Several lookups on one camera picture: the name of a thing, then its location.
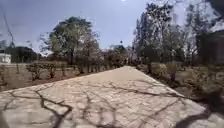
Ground small white building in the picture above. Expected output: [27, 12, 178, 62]
[0, 52, 12, 65]

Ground pale brick path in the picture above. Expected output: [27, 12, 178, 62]
[0, 65, 224, 128]

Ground row of tall trees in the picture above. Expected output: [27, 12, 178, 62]
[131, 0, 224, 67]

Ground row of low bushes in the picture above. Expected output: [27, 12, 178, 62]
[25, 60, 125, 80]

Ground bare brown dirt ground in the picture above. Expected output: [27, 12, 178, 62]
[135, 64, 224, 109]
[0, 63, 113, 93]

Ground low pale bushes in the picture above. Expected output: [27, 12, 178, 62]
[145, 61, 178, 82]

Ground large green leafy tree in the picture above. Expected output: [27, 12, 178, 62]
[42, 16, 102, 66]

